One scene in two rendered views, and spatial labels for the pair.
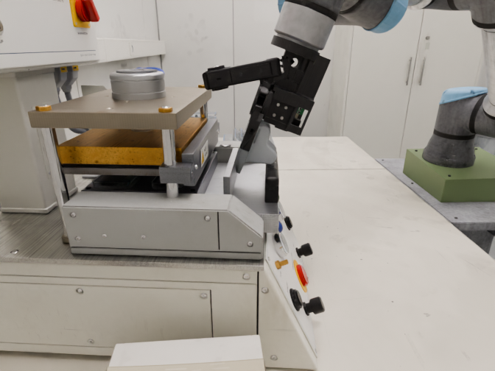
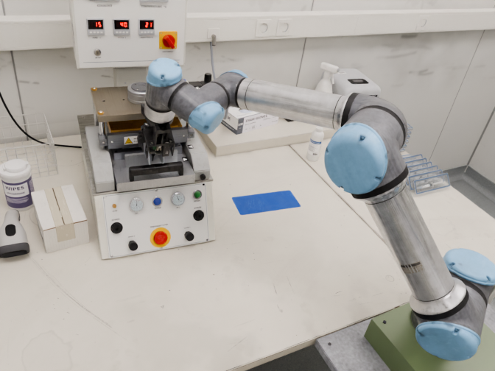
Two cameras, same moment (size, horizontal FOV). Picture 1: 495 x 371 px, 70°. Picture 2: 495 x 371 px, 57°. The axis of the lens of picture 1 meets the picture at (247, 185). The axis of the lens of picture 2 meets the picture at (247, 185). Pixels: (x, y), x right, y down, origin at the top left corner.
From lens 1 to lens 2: 1.22 m
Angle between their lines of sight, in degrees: 54
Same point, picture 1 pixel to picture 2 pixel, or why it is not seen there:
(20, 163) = not seen: hidden behind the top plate
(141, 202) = (94, 141)
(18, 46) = (110, 59)
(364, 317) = (149, 277)
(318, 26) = (147, 111)
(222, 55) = not seen: outside the picture
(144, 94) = (130, 99)
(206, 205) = (95, 157)
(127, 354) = (68, 188)
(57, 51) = (139, 60)
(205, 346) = (76, 206)
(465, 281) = (211, 333)
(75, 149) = not seen: hidden behind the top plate
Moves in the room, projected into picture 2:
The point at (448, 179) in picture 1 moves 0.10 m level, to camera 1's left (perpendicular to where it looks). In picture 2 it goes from (374, 321) to (351, 291)
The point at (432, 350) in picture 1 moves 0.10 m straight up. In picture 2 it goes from (131, 306) to (130, 280)
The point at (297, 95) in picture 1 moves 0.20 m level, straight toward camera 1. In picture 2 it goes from (147, 138) to (63, 142)
